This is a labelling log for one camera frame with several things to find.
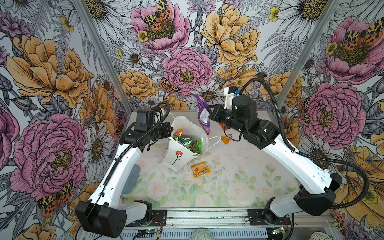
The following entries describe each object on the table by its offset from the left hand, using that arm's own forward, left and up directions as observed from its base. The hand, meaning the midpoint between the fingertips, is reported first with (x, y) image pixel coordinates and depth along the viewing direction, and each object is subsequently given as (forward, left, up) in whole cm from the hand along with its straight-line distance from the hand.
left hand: (172, 133), depth 75 cm
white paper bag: (-7, -1, -10) cm, 12 cm away
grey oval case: (-14, +24, -23) cm, 36 cm away
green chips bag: (0, -12, -11) cm, 16 cm away
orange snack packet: (-7, -14, -25) cm, 30 cm away
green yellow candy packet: (-2, -7, -4) cm, 8 cm away
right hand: (0, -16, +15) cm, 22 cm away
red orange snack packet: (+6, -2, -8) cm, 11 cm away
